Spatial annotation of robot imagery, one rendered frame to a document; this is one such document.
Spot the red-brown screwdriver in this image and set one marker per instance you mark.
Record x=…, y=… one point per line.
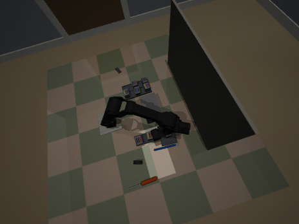
x=146, y=182

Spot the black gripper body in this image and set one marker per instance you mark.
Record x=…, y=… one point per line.
x=156, y=135

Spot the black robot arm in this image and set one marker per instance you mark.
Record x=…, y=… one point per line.
x=168, y=120

